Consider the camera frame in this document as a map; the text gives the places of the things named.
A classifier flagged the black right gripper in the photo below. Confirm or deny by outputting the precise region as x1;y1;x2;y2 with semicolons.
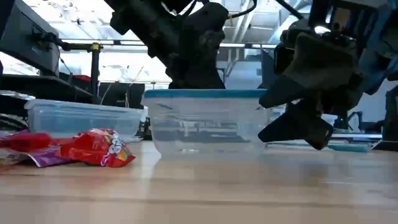
257;34;364;151

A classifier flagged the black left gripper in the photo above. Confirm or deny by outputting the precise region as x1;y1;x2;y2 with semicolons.
149;27;226;90

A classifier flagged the clear container with blue rim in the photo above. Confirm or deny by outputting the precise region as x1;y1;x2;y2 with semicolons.
142;88;268;100

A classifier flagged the small clear plastic container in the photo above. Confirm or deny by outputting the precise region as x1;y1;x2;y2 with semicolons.
141;88;272;158

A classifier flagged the medium teal-rimmed plastic lid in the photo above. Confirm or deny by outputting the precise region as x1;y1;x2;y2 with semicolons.
267;141;370;153

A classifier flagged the red Skittles candy pack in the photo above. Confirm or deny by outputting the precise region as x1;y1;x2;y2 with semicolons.
60;128;137;168

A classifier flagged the large clear plastic container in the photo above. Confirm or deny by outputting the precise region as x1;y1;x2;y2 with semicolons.
24;98;144;142

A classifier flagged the purple candy pack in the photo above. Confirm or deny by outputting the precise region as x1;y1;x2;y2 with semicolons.
26;145;75;168

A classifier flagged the pale orange candy pack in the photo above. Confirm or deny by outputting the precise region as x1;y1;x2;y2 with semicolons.
0;147;32;166

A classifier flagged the dark partition pillar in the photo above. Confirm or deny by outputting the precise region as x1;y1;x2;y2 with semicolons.
247;49;285;91

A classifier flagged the black background robot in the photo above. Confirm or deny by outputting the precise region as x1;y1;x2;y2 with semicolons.
141;116;153;141

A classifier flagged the long ceiling light strip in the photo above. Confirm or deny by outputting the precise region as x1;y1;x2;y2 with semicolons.
62;39;277;50

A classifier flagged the black flat monitor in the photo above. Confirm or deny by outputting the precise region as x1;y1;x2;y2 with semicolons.
98;82;146;110

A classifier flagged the black pole with yellow cap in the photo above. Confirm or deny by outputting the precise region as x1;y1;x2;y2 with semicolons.
90;42;101;105

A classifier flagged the small red object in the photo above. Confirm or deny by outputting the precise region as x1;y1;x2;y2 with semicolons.
73;74;93;84

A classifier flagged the black desk shelf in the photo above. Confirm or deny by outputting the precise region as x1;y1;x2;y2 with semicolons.
0;73;96;108

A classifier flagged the grey monitor back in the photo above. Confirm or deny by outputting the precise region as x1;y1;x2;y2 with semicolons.
0;0;62;77

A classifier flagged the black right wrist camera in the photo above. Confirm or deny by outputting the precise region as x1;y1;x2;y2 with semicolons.
273;42;298;75

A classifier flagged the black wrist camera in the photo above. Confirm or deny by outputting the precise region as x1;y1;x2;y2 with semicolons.
183;1;230;35
273;42;298;75

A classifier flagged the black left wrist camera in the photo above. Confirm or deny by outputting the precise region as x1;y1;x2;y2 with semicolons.
183;1;230;35

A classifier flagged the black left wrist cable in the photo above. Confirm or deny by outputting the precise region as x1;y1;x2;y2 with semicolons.
228;0;258;19

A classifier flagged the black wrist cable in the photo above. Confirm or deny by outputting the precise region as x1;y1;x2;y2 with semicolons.
275;0;307;19
228;0;258;19

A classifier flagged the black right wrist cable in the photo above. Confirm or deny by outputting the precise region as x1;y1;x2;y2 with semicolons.
275;0;307;19

